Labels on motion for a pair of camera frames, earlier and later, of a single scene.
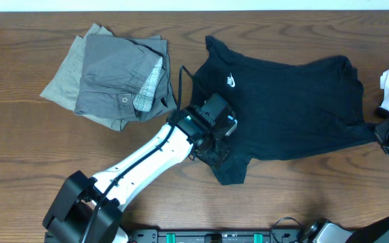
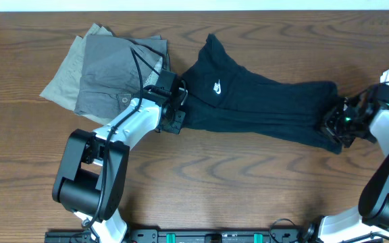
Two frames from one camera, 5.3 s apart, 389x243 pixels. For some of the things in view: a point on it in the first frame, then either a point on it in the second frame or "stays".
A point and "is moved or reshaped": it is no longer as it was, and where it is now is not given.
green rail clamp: [171, 237] stays
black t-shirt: [283, 110] is moved or reshaped
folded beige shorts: [63, 87] stays
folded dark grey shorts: [125, 78] stays
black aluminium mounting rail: [216, 235] stays
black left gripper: [220, 154] → [177, 126]
